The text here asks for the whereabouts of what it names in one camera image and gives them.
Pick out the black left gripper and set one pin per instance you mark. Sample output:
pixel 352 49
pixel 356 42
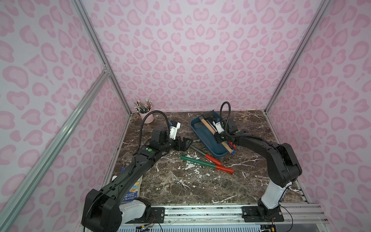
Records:
pixel 178 143

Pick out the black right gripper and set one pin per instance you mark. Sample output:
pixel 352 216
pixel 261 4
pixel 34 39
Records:
pixel 220 137

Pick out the wooden handle hammer tool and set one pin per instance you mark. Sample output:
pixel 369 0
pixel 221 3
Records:
pixel 213 131

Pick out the teal plastic storage box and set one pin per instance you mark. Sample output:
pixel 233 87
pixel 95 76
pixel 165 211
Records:
pixel 216 150

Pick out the grey rake red handle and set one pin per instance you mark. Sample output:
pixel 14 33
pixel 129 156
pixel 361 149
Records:
pixel 210 158

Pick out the green rake red handle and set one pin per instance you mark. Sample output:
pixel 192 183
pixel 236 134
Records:
pixel 211 165

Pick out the silver tool blue handle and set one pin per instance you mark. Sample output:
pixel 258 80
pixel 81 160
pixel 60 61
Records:
pixel 229 146

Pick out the grey hoe red handle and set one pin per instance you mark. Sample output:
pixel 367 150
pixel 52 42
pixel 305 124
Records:
pixel 208 115

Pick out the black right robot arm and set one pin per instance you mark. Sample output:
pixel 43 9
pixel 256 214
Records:
pixel 283 167

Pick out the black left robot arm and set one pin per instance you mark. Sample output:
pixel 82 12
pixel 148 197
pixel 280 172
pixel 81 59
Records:
pixel 101 209

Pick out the pink pencil cup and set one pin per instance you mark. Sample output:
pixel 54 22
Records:
pixel 147 118

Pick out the colored pencils bunch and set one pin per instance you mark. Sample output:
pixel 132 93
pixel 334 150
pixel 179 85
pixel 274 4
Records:
pixel 143 108

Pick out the blue treehouse book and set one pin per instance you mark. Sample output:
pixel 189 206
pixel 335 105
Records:
pixel 134 192

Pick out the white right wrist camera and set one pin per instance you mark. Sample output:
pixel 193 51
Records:
pixel 218 125

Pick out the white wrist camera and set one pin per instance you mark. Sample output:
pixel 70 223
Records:
pixel 218 125
pixel 174 127

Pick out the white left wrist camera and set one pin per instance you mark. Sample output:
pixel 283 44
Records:
pixel 174 127

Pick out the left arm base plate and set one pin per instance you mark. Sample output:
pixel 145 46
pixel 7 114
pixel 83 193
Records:
pixel 155 214

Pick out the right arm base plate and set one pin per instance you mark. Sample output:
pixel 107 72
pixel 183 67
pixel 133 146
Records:
pixel 261 214

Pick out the aluminium front rail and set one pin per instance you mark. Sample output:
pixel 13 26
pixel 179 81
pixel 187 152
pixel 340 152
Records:
pixel 298 217

